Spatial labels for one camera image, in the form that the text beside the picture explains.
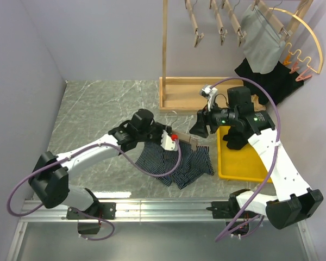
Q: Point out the orange clothespin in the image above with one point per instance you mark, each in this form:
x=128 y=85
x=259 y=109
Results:
x=287 y=60

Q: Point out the gold semicircle clip hanger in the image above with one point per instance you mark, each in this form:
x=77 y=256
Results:
x=313 y=35

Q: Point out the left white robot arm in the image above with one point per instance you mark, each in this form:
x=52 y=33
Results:
x=51 y=182

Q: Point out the black underwear in tray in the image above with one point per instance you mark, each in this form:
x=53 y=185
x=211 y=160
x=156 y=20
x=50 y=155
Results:
x=236 y=140

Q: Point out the pink clothespin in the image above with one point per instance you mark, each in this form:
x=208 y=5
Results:
x=294 y=67
x=305 y=75

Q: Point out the wooden clip hanger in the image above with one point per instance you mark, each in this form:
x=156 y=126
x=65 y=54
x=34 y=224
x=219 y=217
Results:
x=220 y=27
x=198 y=37
x=270 y=17
x=185 y=137
x=240 y=33

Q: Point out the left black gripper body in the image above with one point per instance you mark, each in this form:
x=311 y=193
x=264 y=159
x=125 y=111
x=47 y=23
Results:
x=154 y=134

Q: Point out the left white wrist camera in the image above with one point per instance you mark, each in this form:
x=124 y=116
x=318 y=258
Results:
x=169 y=143

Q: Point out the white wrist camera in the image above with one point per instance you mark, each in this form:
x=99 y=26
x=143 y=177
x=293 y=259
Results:
x=169 y=143
x=210 y=93

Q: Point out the black hanging underwear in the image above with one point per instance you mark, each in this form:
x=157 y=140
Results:
x=279 y=83

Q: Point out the striped navy underwear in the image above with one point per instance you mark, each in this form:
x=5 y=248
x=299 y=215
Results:
x=194 y=163

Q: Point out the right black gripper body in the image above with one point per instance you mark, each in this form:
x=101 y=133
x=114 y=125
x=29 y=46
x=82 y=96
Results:
x=216 y=117

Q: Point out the yellow plastic tray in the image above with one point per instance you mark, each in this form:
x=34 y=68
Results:
x=239 y=165

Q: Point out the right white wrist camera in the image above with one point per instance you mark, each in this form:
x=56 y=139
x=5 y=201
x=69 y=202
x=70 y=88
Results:
x=210 y=93

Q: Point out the wooden drying rack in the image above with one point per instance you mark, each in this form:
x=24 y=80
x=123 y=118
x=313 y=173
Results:
x=180 y=93

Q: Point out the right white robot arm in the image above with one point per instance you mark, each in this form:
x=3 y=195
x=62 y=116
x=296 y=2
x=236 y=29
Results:
x=295 y=200

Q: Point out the aluminium mounting rail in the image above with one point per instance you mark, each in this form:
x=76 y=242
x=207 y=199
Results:
x=157 y=229

